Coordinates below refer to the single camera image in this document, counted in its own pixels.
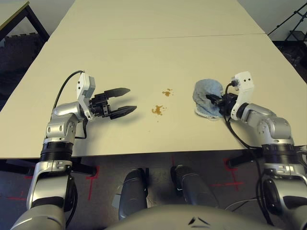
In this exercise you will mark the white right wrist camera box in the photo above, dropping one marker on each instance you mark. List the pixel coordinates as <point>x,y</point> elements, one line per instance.
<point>244,81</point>

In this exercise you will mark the grey right robot leg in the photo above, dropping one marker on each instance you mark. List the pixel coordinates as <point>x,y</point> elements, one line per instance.
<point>192,189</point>

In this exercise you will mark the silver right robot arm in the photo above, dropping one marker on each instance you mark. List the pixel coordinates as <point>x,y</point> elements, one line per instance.
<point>268,119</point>

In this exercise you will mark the brown liquid spill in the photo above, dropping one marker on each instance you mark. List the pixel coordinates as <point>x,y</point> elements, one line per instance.
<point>167,93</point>
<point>157,110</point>

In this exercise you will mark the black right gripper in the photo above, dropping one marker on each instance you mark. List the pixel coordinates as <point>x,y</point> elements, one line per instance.
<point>227,101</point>

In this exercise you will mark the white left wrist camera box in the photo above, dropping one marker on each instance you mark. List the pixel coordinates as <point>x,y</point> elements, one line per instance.
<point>84,86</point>

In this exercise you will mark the black-framed side table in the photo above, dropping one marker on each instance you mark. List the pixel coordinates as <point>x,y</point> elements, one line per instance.
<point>12,14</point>

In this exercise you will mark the black tripod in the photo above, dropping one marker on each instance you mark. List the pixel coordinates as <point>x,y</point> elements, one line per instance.
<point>287,20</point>

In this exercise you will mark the grey left robot leg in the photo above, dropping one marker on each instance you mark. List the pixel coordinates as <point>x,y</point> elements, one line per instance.
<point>133,191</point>

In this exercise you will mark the blue terry rag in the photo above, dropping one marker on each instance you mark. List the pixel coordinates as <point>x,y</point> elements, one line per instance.
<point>204,91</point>

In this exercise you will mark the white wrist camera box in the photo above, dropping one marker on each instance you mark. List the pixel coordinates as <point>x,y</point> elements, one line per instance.
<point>84,86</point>
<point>244,81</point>

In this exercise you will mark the grey robot torso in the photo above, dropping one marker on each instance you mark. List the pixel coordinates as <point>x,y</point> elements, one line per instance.
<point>192,220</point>

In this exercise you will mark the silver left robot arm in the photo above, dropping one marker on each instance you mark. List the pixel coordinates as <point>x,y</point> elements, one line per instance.
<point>62,115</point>

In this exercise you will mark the black step stool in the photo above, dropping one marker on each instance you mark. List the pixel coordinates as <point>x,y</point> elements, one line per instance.
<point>297,36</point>

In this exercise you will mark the grey robot leg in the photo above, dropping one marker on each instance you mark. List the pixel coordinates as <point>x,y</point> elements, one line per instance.
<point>192,189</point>
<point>133,191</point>

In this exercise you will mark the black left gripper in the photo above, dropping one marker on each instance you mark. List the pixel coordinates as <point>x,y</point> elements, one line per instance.
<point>99,105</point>

